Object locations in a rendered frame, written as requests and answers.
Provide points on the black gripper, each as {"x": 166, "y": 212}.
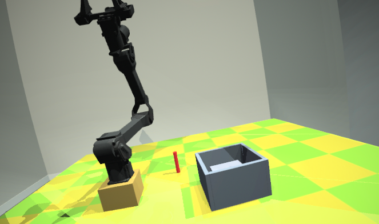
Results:
{"x": 108, "y": 24}

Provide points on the white square plate with hole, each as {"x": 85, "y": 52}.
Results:
{"x": 225, "y": 165}

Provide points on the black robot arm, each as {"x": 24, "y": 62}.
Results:
{"x": 111, "y": 148}

